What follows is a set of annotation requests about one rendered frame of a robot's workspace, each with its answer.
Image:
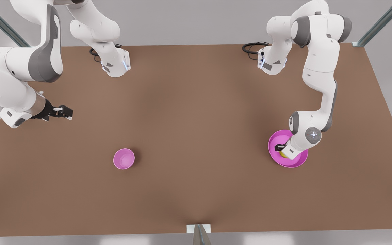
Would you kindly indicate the yellow apple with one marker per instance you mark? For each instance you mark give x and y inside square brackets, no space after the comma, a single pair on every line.
[282,154]

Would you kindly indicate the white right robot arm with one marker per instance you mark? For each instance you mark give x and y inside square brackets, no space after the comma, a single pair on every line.
[19,64]

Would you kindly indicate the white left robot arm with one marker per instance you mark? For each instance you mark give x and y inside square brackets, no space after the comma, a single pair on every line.
[318,64]

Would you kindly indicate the pink plate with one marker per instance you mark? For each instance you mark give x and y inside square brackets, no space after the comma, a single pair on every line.
[281,160]

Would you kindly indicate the pink bowl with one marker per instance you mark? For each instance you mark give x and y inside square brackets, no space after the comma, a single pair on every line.
[124,159]

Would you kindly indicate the silver frame post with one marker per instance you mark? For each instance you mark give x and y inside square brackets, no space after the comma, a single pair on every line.
[381,23]
[2,23]
[200,234]

